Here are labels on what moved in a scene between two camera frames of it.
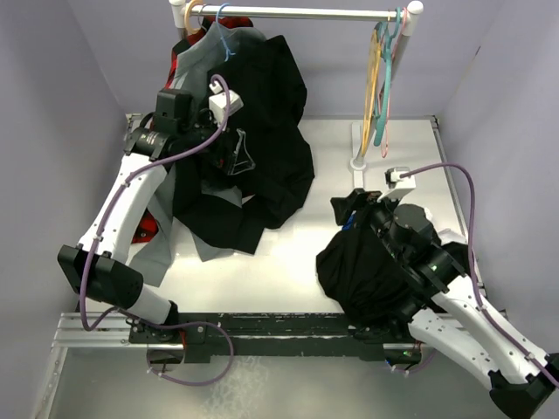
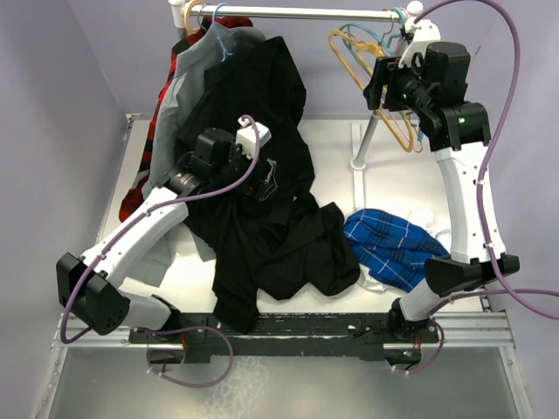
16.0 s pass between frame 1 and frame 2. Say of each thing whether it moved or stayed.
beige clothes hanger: stayed
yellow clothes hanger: moved
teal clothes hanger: moved
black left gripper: moved
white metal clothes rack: stayed
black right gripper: moved
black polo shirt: moved
